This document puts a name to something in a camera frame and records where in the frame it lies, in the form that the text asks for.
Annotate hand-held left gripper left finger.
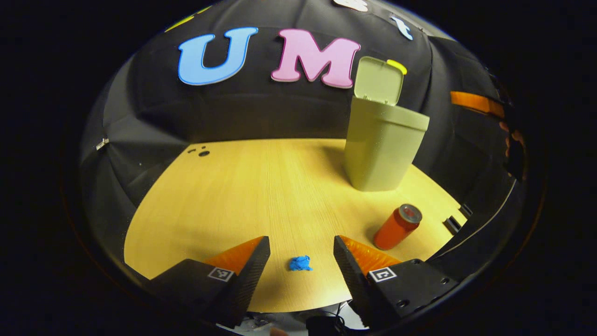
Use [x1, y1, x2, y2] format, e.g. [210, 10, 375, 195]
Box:
[149, 236, 271, 327]

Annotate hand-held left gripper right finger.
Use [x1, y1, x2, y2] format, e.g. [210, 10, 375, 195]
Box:
[333, 235, 460, 329]

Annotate blue paper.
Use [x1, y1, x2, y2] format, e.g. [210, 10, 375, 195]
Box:
[288, 255, 313, 272]

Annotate red pop can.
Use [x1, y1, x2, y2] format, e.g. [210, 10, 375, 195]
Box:
[373, 203, 423, 251]

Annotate green desktop garbage bin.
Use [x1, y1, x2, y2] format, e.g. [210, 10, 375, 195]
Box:
[344, 56, 430, 192]

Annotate black backdrop cloth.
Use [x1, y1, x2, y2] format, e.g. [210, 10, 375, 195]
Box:
[79, 0, 528, 280]

